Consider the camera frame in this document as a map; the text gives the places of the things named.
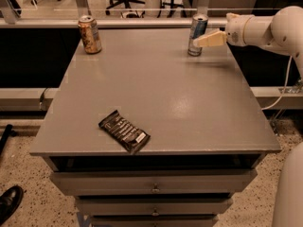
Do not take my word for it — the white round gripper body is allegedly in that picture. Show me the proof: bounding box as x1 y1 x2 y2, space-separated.
225 15 253 46

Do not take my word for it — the grey metal railing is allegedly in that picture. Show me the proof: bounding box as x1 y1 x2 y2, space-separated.
0 17 228 29

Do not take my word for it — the silver blue redbull can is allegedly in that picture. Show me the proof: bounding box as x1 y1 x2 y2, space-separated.
187 13 208 57

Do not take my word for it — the grey drawer cabinet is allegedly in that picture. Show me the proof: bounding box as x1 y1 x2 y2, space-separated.
30 29 279 227

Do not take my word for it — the orange gold drink can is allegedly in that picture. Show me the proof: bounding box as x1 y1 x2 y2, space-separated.
78 15 102 54

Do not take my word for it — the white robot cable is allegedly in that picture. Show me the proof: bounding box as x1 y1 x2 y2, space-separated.
260 55 294 112

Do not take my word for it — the black leather shoe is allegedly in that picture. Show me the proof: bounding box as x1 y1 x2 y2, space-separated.
0 185 24 226

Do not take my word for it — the black rxbar chocolate wrapper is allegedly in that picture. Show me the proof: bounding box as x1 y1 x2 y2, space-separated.
98 110 151 154

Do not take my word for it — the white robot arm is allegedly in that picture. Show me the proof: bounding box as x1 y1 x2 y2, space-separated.
193 6 303 76

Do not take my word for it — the black pole on floor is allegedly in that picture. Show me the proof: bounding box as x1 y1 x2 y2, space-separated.
0 124 17 155

